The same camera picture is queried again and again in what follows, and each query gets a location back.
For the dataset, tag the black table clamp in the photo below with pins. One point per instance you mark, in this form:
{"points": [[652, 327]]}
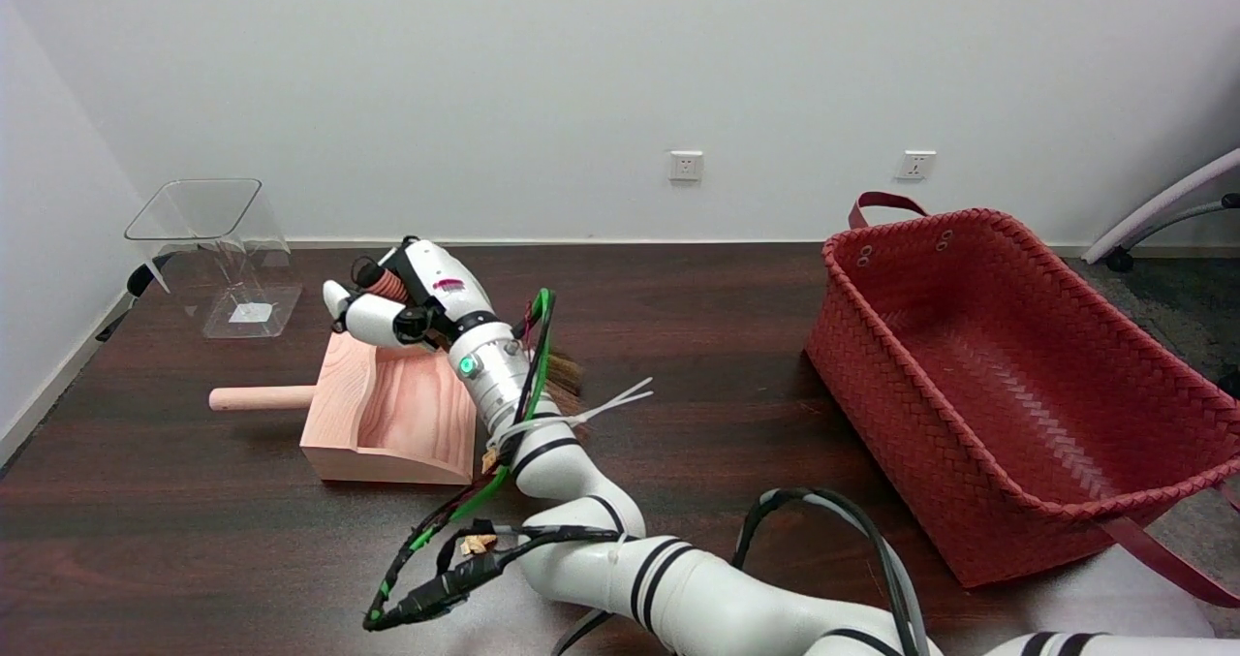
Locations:
{"points": [[140, 280]]}

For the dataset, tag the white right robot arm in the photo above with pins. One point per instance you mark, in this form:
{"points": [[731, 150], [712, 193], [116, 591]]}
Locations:
{"points": [[601, 559]]}

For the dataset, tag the brown straw hand broom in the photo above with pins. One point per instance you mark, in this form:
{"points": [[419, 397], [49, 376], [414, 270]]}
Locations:
{"points": [[567, 375]]}

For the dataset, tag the white zip tie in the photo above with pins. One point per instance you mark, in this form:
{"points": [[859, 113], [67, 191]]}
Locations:
{"points": [[620, 404], [630, 390]]}

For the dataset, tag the office chair base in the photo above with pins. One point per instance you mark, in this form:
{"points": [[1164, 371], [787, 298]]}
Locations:
{"points": [[1162, 203]]}

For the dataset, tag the white wall socket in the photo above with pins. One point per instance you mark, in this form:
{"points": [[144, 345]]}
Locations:
{"points": [[915, 165], [685, 165]]}

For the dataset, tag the pink wooden dustpan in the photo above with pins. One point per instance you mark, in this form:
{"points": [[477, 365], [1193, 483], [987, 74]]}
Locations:
{"points": [[387, 423]]}

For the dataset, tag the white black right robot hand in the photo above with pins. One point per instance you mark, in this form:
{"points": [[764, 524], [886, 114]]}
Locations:
{"points": [[446, 283]]}

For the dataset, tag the clear plastic container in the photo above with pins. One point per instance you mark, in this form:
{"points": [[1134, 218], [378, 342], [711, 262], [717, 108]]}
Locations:
{"points": [[254, 313]]}

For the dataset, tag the tan paper ball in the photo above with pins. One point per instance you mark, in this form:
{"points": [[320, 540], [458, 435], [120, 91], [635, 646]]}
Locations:
{"points": [[475, 545], [489, 458]]}

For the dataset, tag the red woven basket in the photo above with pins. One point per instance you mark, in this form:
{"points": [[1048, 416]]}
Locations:
{"points": [[1017, 375]]}

